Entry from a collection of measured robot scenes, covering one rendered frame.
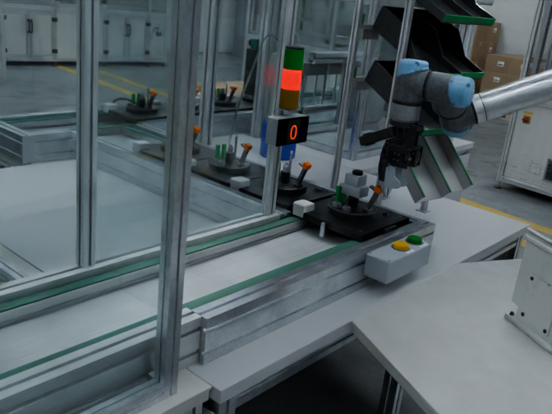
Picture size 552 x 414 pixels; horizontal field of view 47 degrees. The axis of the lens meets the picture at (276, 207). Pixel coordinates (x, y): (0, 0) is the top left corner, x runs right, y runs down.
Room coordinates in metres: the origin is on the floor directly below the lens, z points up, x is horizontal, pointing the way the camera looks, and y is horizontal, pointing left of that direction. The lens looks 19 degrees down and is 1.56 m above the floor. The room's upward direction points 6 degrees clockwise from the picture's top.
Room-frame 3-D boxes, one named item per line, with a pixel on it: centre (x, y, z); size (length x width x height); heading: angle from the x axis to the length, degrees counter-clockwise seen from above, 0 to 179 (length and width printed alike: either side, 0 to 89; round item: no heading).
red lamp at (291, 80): (1.65, 0.00, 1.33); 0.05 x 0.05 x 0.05
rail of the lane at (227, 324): (1.41, -0.16, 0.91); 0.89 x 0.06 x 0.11; 140
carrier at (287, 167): (1.88, -0.02, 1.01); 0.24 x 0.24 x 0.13; 50
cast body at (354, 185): (1.73, -0.21, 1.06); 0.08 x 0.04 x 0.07; 50
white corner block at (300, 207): (1.71, -0.08, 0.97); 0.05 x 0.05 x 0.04; 50
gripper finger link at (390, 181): (1.63, -0.30, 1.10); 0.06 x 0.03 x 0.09; 50
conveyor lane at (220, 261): (1.51, -0.01, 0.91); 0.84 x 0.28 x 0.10; 140
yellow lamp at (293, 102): (1.65, 0.00, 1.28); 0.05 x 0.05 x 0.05
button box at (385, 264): (1.52, -0.33, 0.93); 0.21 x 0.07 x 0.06; 140
